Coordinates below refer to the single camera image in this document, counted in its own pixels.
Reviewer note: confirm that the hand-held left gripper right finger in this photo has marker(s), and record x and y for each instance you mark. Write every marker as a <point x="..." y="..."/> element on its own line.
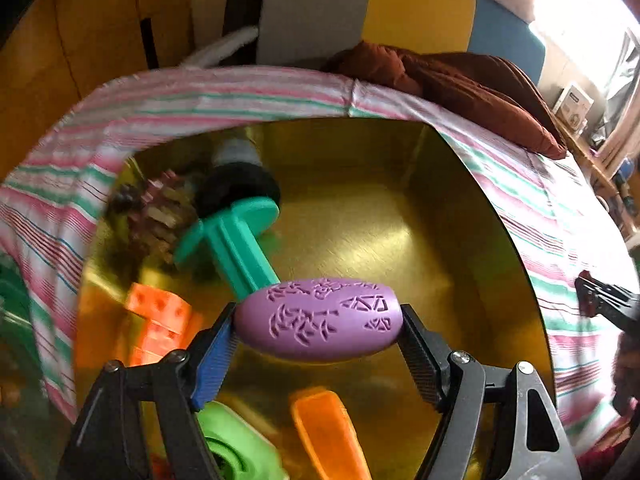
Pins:
<point x="420" y="360"/>

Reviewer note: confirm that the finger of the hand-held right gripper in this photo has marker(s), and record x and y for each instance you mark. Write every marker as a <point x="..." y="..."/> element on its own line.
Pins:
<point x="607" y="302"/>

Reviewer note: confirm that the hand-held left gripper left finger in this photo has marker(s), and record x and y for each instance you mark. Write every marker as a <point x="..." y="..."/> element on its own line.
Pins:
<point x="215" y="360"/>

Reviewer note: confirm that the green plug-in device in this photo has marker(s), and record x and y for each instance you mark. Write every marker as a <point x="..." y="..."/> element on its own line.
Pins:
<point x="235" y="440"/>

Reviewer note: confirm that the purple oval case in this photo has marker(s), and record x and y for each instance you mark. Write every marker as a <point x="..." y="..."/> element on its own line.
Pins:
<point x="320" y="320"/>

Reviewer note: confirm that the green plastic spool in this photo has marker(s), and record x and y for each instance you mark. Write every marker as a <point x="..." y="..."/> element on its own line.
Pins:
<point x="235" y="250"/>

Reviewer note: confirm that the orange plastic case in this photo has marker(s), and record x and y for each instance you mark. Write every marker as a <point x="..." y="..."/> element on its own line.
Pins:
<point x="325" y="435"/>

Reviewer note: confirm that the gold metal tin tray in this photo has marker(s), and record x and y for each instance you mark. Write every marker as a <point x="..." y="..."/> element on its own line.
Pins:
<point x="400" y="220"/>

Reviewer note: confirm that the black cylinder roll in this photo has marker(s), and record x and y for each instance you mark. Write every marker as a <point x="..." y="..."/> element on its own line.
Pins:
<point x="235" y="185"/>

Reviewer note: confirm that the orange building block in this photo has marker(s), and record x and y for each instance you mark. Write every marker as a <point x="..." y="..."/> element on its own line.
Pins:
<point x="160" y="315"/>

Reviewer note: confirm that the striped bed sheet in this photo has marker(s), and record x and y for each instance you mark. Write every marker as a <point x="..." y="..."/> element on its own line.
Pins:
<point x="550" y="210"/>

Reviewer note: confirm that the wooden side table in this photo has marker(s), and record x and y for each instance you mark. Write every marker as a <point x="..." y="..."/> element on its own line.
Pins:
<point x="585" y="155"/>

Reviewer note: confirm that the brown pine cone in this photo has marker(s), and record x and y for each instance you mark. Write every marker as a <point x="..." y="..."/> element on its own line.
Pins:
<point x="160" y="215"/>

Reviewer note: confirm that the white cardboard box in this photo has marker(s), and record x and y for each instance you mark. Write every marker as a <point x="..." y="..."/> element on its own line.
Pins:
<point x="572" y="105"/>

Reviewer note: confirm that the green round glass table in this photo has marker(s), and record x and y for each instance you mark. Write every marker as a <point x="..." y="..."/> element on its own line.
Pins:
<point x="15" y="290"/>

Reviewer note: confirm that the brown quilt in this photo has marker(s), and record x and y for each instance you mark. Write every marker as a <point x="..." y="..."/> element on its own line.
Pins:
<point x="475" y="95"/>

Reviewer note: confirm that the white padded armrest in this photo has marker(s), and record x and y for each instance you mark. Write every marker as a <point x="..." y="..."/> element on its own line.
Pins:
<point x="220" y="47"/>

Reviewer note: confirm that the wooden wardrobe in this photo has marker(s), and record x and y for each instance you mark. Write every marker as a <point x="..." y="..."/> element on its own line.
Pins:
<point x="100" y="35"/>

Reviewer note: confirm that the grey yellow blue headboard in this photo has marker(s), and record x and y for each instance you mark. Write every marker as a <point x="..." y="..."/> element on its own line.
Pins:
<point x="415" y="10"/>

